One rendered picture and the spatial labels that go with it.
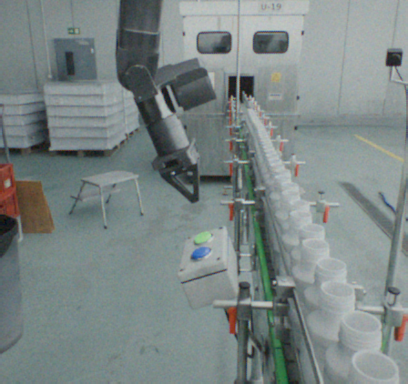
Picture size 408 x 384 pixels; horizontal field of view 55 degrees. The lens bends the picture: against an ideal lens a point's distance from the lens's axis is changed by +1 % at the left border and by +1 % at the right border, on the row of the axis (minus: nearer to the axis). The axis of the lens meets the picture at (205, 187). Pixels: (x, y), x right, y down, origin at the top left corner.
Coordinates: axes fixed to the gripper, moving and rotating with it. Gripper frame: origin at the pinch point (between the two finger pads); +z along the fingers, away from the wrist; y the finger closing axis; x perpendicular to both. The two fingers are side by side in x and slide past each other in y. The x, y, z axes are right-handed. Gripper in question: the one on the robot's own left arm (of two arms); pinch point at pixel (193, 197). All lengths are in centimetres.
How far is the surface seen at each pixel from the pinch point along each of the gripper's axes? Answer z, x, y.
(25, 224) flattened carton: 44, 201, 243
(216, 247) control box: 7.9, -1.4, -5.1
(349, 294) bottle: 9.8, -17.6, -24.2
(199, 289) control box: 11.4, 2.5, -10.7
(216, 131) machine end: 50, 31, 408
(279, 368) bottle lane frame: 22.4, -5.9, -18.4
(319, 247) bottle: 10.1, -16.9, -11.5
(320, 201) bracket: 19.9, -22.8, 28.5
